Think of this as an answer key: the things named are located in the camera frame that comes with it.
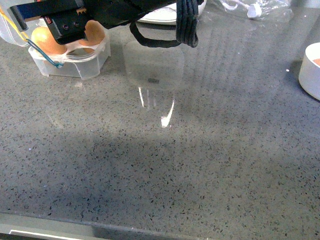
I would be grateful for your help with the white Joyoung cooking appliance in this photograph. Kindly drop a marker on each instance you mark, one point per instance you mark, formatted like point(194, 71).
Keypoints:
point(163, 16)

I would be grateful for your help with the clear plastic egg box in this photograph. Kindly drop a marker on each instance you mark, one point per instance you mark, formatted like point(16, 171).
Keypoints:
point(79, 59)

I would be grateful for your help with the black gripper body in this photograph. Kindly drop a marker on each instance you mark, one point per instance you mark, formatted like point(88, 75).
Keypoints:
point(67, 19)

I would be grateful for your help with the brown egg in bowl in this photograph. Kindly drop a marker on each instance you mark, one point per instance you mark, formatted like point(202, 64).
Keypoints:
point(316, 61)

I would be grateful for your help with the clear plastic bag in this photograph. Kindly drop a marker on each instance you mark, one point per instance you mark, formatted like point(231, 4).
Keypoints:
point(257, 10)

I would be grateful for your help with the white round bowl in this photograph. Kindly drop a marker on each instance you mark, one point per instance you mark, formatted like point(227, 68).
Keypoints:
point(309, 75)

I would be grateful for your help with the brown egg back right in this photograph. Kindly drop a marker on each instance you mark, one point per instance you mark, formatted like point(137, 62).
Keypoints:
point(94, 35)

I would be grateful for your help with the brown egg front left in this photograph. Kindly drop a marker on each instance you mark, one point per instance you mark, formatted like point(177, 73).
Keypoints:
point(44, 39)

